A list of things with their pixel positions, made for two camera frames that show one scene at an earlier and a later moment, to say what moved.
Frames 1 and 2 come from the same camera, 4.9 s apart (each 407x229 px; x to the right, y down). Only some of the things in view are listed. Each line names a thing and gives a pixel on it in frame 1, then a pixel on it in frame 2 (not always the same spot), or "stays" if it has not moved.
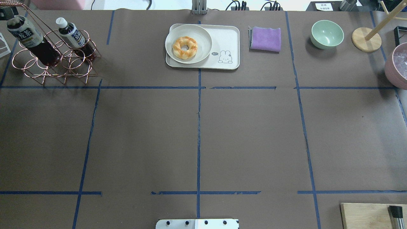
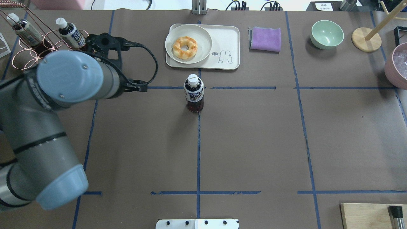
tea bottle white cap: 27,34 -> 193,87
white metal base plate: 197,224 stays
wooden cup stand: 368,40 stays
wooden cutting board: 369,216 stays
